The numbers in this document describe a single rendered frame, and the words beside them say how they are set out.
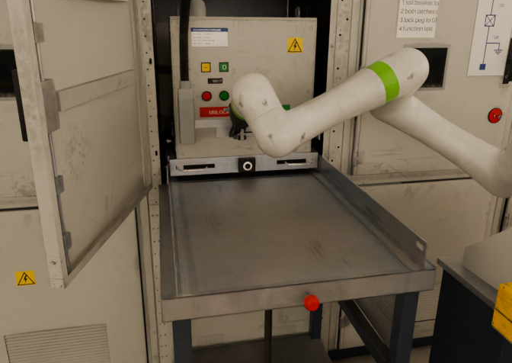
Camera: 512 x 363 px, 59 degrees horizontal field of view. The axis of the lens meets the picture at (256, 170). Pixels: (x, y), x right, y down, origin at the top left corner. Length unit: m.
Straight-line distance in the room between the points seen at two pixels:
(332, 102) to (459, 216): 0.98
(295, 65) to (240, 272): 0.82
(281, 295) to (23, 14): 0.73
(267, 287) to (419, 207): 1.03
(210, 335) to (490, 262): 1.08
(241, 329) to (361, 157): 0.82
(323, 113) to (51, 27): 0.65
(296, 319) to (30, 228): 1.06
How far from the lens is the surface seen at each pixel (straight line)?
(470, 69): 1.83
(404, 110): 1.43
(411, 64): 1.30
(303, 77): 1.61
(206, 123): 1.53
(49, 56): 1.03
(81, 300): 1.76
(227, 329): 1.89
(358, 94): 1.22
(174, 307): 0.97
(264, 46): 1.57
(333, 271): 1.06
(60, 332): 1.86
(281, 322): 1.92
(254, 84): 1.14
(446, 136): 1.45
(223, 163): 1.60
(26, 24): 0.91
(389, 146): 1.73
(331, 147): 1.65
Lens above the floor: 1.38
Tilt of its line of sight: 18 degrees down
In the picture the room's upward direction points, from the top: straight up
